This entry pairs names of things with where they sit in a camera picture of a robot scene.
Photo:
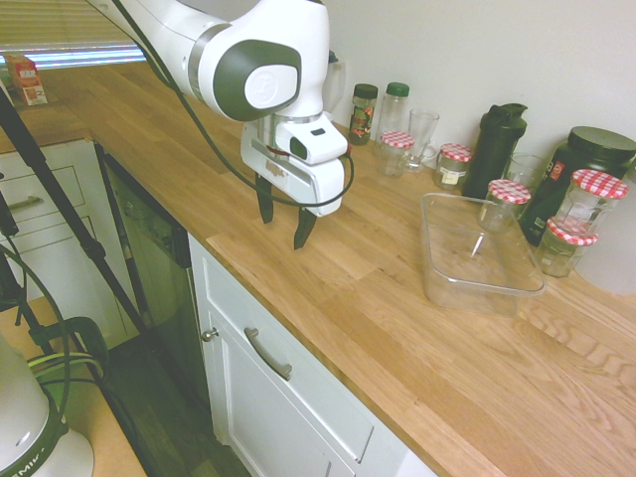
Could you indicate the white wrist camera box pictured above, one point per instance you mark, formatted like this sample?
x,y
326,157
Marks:
x,y
318,141

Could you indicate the gingham lid jar paper label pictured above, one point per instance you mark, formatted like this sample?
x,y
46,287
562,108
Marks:
x,y
452,166

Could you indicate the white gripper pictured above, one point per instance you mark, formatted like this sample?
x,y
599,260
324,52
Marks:
x,y
298,181

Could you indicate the spice jar dark lid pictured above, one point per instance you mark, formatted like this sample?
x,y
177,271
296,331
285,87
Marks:
x,y
364,116

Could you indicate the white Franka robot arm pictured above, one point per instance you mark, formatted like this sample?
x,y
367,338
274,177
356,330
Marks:
x,y
233,45

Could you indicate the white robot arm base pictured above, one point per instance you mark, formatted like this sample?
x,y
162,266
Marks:
x,y
30,437

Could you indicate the faceted gingham lid glass jar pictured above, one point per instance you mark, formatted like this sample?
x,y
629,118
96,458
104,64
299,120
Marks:
x,y
564,253

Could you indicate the dark dishwasher front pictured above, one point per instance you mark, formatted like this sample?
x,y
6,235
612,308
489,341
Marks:
x,y
149,238

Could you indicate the window blind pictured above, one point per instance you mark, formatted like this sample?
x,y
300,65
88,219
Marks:
x,y
59,25

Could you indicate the tall gingham lid glass jar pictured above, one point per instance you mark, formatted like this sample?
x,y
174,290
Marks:
x,y
591,199

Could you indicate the clear blender pitcher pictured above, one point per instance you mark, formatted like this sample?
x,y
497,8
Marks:
x,y
335,89

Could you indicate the silver cabinet knob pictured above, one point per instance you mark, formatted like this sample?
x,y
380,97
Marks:
x,y
210,334

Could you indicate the clear bottle green lid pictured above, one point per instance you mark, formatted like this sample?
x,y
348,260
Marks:
x,y
395,111

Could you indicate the clear rectangular plastic container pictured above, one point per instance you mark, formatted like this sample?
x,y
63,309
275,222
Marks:
x,y
477,268

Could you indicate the black protein powder tub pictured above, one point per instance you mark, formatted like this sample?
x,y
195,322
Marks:
x,y
591,154

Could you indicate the gingham lid jar with tape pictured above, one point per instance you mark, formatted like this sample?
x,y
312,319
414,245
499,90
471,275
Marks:
x,y
504,204

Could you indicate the black shaker bottle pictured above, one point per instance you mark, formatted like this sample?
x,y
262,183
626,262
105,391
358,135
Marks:
x,y
494,154

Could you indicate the small empty gingham lid jar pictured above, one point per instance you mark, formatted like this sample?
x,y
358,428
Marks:
x,y
393,154

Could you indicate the clear glass mug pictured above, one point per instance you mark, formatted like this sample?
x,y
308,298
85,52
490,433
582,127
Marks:
x,y
422,139

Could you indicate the black camera tripod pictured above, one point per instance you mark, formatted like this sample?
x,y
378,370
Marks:
x,y
59,194

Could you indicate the clear drinking glass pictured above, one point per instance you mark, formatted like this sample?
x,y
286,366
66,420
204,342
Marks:
x,y
526,171

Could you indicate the white counter cabinet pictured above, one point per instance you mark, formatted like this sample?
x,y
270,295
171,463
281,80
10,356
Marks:
x,y
278,397

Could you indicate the orange carton box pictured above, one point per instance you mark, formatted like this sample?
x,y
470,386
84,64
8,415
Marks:
x,y
27,82

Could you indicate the white drawer cabinet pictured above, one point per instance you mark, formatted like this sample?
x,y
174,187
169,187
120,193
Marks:
x,y
64,238

